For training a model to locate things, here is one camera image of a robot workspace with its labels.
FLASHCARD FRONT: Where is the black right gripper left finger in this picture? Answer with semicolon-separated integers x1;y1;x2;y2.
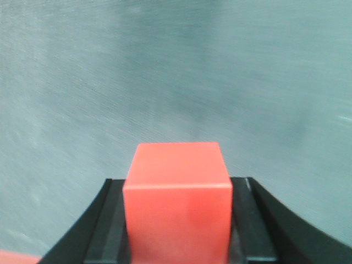
40;179;131;263

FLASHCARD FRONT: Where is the red magnetic cube block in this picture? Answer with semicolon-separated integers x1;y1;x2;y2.
123;142;233;263

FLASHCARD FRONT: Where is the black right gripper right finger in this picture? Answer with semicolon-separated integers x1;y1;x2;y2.
228;177;351;263

